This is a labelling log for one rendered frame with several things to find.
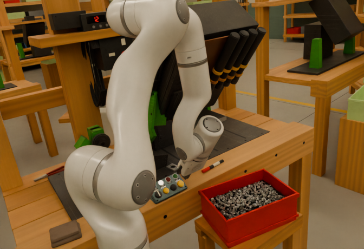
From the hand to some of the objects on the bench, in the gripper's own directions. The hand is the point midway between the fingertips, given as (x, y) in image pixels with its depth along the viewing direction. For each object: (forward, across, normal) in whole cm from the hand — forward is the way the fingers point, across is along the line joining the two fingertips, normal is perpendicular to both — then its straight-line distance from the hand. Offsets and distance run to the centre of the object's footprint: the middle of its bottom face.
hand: (186, 173), depth 120 cm
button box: (+16, +5, +1) cm, 16 cm away
